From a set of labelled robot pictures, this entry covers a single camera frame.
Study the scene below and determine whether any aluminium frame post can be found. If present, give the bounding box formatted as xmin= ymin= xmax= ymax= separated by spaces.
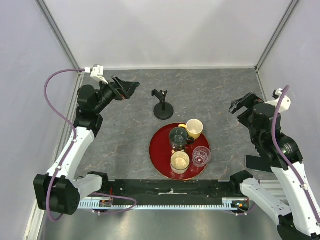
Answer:
xmin=35 ymin=0 xmax=80 ymax=69
xmin=254 ymin=0 xmax=300 ymax=73

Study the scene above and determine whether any black phone stand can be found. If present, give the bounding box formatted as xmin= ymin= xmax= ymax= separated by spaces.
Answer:
xmin=151 ymin=89 xmax=174 ymax=120

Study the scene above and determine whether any yellow ceramic cup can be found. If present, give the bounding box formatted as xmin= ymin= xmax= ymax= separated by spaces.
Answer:
xmin=178 ymin=119 xmax=204 ymax=140

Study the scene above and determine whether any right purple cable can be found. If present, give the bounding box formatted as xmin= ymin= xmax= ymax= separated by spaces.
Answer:
xmin=271 ymin=85 xmax=320 ymax=225

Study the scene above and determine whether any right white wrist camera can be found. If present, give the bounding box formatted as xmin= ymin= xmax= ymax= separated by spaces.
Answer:
xmin=271 ymin=88 xmax=292 ymax=114

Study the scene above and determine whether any cream cup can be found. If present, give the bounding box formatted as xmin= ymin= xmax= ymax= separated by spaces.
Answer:
xmin=170 ymin=151 xmax=190 ymax=175

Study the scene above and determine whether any right aluminium frame post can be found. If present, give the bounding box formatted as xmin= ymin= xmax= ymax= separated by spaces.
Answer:
xmin=254 ymin=0 xmax=300 ymax=73

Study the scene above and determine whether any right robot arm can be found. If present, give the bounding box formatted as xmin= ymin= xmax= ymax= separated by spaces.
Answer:
xmin=229 ymin=89 xmax=320 ymax=240

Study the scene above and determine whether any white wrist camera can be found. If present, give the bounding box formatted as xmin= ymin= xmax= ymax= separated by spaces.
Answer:
xmin=84 ymin=64 xmax=109 ymax=85
xmin=271 ymin=88 xmax=292 ymax=114

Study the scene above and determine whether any red round tray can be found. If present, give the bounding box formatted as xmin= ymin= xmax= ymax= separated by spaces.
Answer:
xmin=149 ymin=122 xmax=207 ymax=181

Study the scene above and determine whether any slotted cable duct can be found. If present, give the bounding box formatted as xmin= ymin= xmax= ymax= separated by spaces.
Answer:
xmin=78 ymin=197 xmax=249 ymax=211

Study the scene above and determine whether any clear faceted glass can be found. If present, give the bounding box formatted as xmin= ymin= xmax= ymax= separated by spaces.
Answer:
xmin=192 ymin=146 xmax=212 ymax=168

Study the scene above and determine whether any dark green glass mug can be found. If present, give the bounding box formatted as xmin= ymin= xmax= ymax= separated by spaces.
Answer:
xmin=169 ymin=127 xmax=195 ymax=152

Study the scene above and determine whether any left aluminium frame post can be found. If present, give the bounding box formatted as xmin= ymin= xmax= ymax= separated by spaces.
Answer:
xmin=35 ymin=0 xmax=80 ymax=69

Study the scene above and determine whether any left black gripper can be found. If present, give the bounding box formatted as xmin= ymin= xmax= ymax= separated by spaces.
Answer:
xmin=94 ymin=75 xmax=140 ymax=114

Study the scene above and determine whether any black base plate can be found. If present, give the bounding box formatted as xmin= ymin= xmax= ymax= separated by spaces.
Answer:
xmin=101 ymin=179 xmax=245 ymax=206

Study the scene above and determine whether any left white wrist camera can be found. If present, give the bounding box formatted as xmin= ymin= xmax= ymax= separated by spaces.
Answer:
xmin=84 ymin=64 xmax=109 ymax=85

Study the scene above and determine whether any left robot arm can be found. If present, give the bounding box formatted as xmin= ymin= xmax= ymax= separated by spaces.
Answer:
xmin=33 ymin=76 xmax=140 ymax=215

